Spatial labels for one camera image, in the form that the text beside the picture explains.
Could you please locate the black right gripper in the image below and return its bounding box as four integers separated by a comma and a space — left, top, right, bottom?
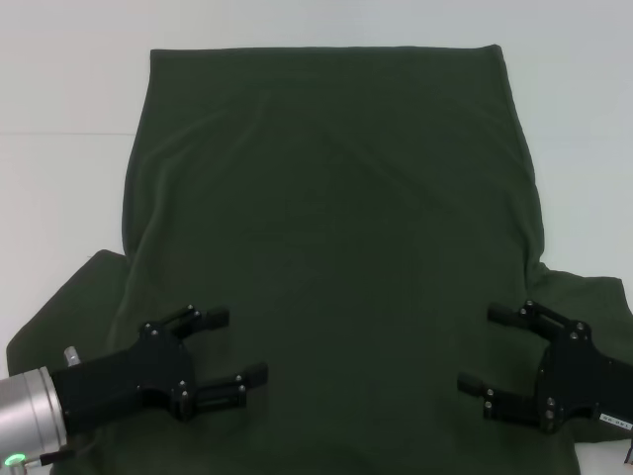
456, 298, 633, 437

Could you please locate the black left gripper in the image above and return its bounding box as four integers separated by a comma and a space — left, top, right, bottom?
49, 305, 269, 437

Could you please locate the dark green shirt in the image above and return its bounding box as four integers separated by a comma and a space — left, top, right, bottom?
5, 44, 633, 475

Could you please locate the dark camera cable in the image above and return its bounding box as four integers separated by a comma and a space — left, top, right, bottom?
24, 446, 75, 469

